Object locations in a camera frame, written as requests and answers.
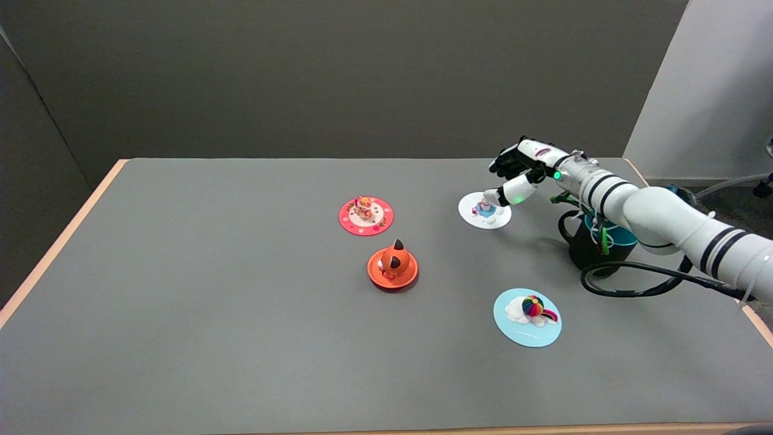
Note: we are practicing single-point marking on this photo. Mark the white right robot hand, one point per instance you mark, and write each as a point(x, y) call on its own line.
point(531, 154)

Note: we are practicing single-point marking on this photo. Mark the white cup lid with figurine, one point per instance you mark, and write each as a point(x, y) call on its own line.
point(477, 219)

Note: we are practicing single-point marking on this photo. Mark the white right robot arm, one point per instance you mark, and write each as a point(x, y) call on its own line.
point(658, 214)

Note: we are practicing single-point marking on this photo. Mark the orange cup lid with fox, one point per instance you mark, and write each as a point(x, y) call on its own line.
point(392, 266)

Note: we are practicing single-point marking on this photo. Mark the light blue rainbow cup lid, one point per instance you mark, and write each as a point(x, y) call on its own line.
point(525, 332)

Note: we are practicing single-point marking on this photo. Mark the red cup lid with figurine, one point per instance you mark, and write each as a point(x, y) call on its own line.
point(350, 223)

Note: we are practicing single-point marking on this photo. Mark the black mug teal inside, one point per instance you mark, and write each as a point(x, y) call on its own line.
point(580, 254)

